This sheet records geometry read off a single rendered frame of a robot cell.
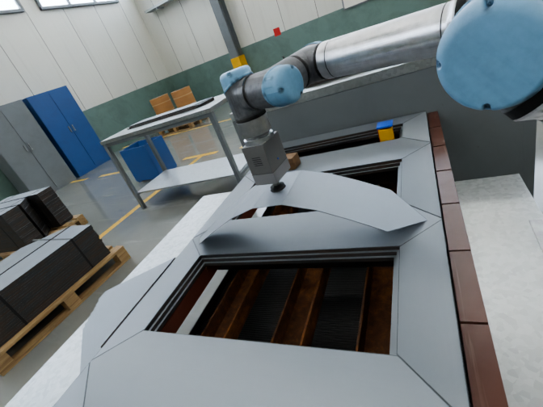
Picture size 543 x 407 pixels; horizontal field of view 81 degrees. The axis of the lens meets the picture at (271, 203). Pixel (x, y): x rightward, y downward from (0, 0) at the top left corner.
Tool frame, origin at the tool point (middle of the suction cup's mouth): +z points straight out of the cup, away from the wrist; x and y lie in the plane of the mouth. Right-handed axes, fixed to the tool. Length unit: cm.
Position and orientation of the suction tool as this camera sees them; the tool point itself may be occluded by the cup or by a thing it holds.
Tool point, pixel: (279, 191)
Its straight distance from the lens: 84.1
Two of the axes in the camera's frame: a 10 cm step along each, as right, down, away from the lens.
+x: 8.4, -0.5, -5.5
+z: 3.4, 8.3, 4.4
